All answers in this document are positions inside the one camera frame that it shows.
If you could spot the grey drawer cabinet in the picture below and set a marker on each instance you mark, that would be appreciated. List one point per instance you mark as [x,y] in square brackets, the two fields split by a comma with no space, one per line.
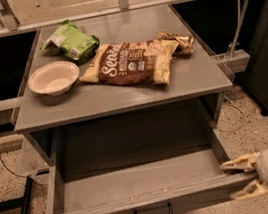
[196,76]

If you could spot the green snack bag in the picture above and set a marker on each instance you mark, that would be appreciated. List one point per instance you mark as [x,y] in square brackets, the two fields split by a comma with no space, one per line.
[72,42]

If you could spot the grey top drawer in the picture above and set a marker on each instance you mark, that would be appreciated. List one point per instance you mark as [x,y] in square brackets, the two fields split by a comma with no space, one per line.
[161,160]

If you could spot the small gold snack bag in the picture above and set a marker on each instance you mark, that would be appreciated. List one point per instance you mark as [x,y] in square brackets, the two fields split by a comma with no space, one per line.
[185,43]

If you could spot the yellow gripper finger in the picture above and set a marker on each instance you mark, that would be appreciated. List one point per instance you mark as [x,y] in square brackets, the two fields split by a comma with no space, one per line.
[253,189]
[246,162]

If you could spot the brown yellow chip bag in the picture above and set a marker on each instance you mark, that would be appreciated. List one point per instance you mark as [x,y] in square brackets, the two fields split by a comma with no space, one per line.
[132,63]

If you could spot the black metal stand leg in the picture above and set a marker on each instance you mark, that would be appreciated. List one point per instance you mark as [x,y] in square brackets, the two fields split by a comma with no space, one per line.
[22,203]

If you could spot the white paper bowl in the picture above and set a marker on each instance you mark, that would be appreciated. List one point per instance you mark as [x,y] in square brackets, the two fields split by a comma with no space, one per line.
[54,79]

